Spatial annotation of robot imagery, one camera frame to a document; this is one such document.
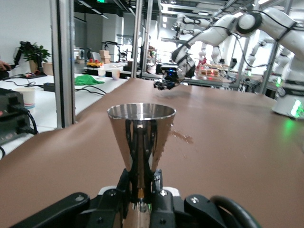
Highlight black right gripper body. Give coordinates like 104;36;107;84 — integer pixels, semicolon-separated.
163;70;182;83

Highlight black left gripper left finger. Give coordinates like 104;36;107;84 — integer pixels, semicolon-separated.
9;168;132;228

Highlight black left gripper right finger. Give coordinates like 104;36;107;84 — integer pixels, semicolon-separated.
149;168;229;228

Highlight striped paper cup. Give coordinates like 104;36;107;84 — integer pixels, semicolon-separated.
14;87;37;110

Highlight spilled liquid puddle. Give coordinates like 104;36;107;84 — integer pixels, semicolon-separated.
170;129;194;145

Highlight stacked cardboard boxes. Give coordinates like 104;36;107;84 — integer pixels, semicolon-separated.
99;49;112;65

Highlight yellow red toy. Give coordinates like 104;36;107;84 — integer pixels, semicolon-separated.
86;59;104;69

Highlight green cloth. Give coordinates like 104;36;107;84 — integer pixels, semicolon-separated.
74;74;106;86

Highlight brown table mat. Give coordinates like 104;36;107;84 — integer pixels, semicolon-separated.
0;77;304;228

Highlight white work table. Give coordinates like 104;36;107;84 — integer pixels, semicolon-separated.
0;72;129;156

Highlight black power adapter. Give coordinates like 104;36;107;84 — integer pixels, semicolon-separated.
43;82;57;93

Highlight black power supply unit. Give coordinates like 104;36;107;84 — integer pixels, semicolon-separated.
0;87;39;146

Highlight green potted plant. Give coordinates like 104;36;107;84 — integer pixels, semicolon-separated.
19;41;52;75

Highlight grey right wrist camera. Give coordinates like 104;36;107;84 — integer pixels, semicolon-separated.
160;64;179;72

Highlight aluminium frame post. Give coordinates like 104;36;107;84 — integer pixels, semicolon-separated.
49;0;76;130
131;0;153;79

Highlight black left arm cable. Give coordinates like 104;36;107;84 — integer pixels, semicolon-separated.
210;195;262;228

